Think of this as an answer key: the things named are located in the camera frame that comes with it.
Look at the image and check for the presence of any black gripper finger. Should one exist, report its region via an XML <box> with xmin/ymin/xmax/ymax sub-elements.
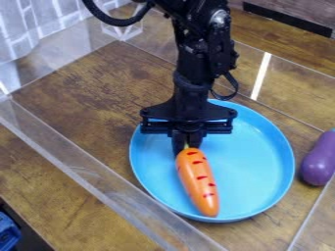
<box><xmin>171</xmin><ymin>130</ymin><xmax>187</xmax><ymax>155</ymax></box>
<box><xmin>189</xmin><ymin>130</ymin><xmax>205</xmax><ymax>148</ymax></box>

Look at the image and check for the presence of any blue object at corner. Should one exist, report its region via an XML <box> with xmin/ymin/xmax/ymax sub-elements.
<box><xmin>0</xmin><ymin>212</ymin><xmax>22</xmax><ymax>251</ymax></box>

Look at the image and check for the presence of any clear acrylic barrier wall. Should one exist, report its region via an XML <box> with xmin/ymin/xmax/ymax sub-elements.
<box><xmin>0</xmin><ymin>3</ymin><xmax>335</xmax><ymax>251</ymax></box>

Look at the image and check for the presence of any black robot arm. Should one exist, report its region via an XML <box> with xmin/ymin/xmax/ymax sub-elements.
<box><xmin>83</xmin><ymin>0</ymin><xmax>239</xmax><ymax>153</ymax></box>

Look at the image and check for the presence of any orange toy carrot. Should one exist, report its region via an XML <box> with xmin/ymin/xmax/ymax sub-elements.
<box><xmin>175</xmin><ymin>147</ymin><xmax>221</xmax><ymax>217</ymax></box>

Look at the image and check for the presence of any grey checkered curtain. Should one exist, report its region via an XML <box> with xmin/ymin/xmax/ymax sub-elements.
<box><xmin>0</xmin><ymin>0</ymin><xmax>133</xmax><ymax>64</ymax></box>

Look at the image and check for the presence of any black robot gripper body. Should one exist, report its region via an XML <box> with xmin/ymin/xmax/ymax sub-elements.
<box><xmin>141</xmin><ymin>72</ymin><xmax>237</xmax><ymax>136</ymax></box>

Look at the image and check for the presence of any blue round plastic tray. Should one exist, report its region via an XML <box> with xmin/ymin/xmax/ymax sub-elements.
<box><xmin>130</xmin><ymin>100</ymin><xmax>295</xmax><ymax>223</ymax></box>

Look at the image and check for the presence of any purple toy eggplant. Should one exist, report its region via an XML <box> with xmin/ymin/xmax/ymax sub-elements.
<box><xmin>301</xmin><ymin>128</ymin><xmax>335</xmax><ymax>186</ymax></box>

